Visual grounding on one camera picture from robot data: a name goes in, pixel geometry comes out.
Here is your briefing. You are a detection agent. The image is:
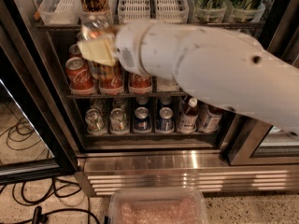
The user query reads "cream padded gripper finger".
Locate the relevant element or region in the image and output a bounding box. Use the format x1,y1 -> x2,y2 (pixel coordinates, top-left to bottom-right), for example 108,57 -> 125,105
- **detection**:
78,35 -> 118,66

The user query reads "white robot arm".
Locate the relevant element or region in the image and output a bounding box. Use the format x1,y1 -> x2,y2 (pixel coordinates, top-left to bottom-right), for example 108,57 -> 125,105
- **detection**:
78,21 -> 299,135

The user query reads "second row left cola can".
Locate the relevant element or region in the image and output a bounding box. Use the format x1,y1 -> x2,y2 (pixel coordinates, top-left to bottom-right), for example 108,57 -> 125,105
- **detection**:
68,44 -> 82,58

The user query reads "front middle Coca-Cola can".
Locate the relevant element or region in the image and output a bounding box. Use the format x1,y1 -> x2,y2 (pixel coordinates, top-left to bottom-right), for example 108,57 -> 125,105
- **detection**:
99,75 -> 123,94

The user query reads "coca-cola can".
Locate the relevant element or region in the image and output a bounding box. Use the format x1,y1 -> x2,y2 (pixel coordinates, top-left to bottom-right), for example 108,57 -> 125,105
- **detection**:
128,73 -> 152,93
65,57 -> 95,95
99,75 -> 123,94

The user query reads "front left Coca-Cola can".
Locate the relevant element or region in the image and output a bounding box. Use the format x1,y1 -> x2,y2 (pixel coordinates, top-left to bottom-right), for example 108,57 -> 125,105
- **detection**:
65,57 -> 95,95

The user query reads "front right Coca-Cola can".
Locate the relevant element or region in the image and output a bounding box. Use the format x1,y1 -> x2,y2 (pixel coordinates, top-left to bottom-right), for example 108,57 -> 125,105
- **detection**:
128,73 -> 152,93

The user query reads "left blue Pepsi can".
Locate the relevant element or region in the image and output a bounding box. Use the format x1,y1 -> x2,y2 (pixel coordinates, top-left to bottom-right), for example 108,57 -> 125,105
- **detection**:
134,106 -> 151,133

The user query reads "blue pepsi can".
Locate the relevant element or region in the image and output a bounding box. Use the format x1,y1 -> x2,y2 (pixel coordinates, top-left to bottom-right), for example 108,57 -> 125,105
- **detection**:
156,107 -> 175,133
134,106 -> 151,133

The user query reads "right blue Pepsi can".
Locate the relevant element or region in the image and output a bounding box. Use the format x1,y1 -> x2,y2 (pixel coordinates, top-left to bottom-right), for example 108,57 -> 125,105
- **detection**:
156,107 -> 175,133

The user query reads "left green tall can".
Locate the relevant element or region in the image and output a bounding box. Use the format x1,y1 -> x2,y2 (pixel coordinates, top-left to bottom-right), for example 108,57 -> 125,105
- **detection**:
192,0 -> 226,23

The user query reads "green tall can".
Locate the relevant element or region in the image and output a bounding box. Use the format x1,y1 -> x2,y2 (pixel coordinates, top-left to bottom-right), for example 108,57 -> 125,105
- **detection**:
192,0 -> 226,23
227,0 -> 264,22

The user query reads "open fridge glass door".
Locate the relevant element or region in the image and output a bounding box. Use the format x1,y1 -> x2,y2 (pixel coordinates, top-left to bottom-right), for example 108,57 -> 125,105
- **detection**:
0,27 -> 75,185

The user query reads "right green tall can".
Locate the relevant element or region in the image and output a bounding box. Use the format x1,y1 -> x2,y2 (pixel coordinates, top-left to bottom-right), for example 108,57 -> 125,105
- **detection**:
227,0 -> 264,22

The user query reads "stainless steel fridge base grille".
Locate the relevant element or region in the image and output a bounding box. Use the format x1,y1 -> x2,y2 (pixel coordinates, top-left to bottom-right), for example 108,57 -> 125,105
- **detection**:
75,150 -> 299,197

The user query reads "empty white tray far left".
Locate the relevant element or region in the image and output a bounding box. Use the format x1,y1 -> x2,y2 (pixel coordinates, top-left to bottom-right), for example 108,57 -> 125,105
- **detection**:
38,0 -> 80,25

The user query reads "empty white tray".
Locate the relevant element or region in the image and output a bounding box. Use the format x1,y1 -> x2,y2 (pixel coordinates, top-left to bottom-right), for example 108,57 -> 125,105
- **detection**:
38,0 -> 80,25
154,0 -> 189,23
118,0 -> 150,23

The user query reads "empty white tray middle left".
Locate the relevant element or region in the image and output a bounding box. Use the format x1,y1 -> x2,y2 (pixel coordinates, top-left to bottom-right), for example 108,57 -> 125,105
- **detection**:
118,0 -> 150,23

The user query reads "left front water bottle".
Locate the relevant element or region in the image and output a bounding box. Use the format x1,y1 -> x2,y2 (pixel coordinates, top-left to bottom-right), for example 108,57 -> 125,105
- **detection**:
157,77 -> 179,92

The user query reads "empty white tray middle right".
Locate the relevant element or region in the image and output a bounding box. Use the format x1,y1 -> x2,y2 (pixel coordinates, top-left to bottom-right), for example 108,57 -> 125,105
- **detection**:
154,0 -> 189,23

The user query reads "left brown tea bottle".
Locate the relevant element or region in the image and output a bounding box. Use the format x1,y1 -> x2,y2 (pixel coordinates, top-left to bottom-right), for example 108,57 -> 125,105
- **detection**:
178,97 -> 199,133

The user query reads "brown tea bottle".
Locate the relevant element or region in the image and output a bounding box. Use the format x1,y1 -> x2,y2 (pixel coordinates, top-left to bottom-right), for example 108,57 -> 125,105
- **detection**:
198,105 -> 223,133
178,97 -> 199,133

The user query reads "right brown tea bottle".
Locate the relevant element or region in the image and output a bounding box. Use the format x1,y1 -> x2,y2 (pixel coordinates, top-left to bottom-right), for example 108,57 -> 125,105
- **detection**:
198,105 -> 223,133

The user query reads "clear plastic bin with bubblewrap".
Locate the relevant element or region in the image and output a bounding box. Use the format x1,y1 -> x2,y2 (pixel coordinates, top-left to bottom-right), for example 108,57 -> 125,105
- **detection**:
108,187 -> 208,224

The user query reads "black floor cable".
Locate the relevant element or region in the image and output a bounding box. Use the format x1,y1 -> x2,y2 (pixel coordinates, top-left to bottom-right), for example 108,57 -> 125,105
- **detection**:
0,177 -> 101,224

